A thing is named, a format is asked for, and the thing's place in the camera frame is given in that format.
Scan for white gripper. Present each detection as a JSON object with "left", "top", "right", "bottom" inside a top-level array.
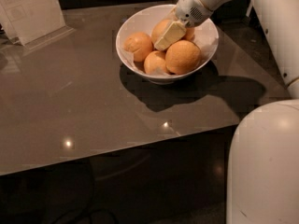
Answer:
[{"left": 154, "top": 0, "right": 213, "bottom": 50}]

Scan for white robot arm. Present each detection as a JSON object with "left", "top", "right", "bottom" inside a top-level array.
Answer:
[{"left": 170, "top": 0, "right": 299, "bottom": 224}]

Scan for large front orange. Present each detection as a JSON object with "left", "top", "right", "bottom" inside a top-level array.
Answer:
[{"left": 165, "top": 40, "right": 202, "bottom": 75}]

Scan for white ceramic bowl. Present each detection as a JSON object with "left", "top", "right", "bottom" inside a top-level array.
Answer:
[{"left": 116, "top": 4, "right": 219, "bottom": 85}]

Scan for small front orange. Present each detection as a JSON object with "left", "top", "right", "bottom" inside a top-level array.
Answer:
[{"left": 144, "top": 50, "right": 169, "bottom": 75}]

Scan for clear acrylic sign stand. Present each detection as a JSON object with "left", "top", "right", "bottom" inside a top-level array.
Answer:
[{"left": 0, "top": 0, "right": 73, "bottom": 49}]

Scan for black floor cable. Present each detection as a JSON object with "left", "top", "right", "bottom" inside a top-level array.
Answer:
[{"left": 50, "top": 159, "right": 120, "bottom": 224}]

